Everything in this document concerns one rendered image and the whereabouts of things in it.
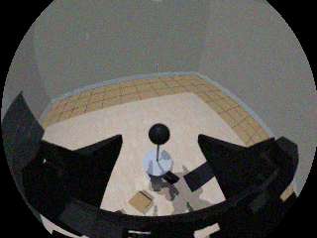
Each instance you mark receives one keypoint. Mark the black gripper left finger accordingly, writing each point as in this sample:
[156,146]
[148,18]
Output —
[90,167]

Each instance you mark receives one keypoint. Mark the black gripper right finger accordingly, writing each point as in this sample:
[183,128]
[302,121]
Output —
[231,164]

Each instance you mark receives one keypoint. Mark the french press coffee maker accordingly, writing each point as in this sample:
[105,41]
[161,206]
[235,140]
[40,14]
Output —
[157,162]

